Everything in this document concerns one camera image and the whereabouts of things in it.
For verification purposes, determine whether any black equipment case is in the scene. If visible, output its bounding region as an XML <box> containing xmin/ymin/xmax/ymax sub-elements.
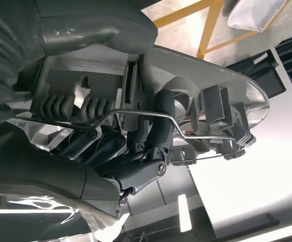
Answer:
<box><xmin>228</xmin><ymin>50</ymin><xmax>287</xmax><ymax>98</ymax></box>

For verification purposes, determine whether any white curved panel part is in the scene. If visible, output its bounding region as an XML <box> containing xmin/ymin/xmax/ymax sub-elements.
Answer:
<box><xmin>228</xmin><ymin>0</ymin><xmax>287</xmax><ymax>33</ymax></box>

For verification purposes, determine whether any ceiling light panel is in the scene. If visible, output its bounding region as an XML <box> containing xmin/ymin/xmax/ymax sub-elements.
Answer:
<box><xmin>178</xmin><ymin>194</ymin><xmax>192</xmax><ymax>233</ymax></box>

